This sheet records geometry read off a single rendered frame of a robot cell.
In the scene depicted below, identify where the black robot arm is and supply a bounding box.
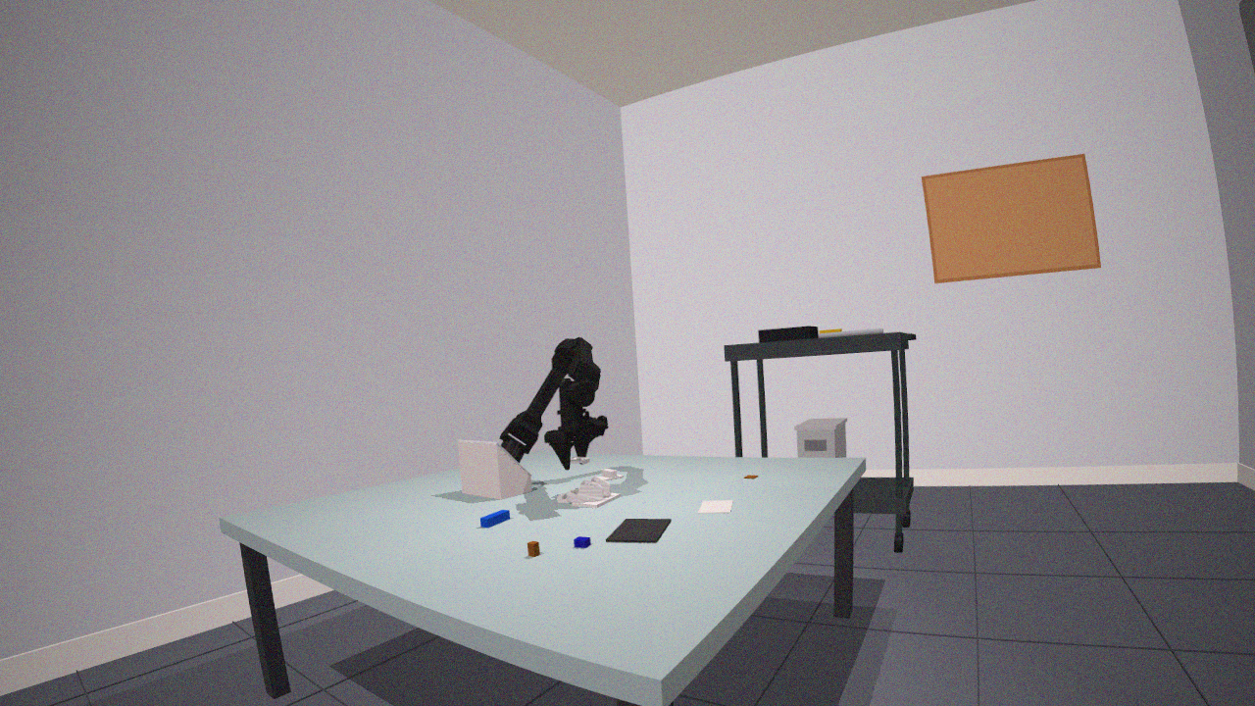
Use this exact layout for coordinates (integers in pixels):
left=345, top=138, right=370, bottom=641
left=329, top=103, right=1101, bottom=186
left=499, top=337, right=607, bottom=461

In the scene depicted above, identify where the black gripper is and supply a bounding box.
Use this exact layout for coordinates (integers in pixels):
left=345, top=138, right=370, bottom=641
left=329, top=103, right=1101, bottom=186
left=543, top=406, right=595, bottom=470

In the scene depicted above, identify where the blue rectangular block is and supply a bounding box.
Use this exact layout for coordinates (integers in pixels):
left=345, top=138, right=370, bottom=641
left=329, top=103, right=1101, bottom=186
left=479, top=510, right=510, bottom=528

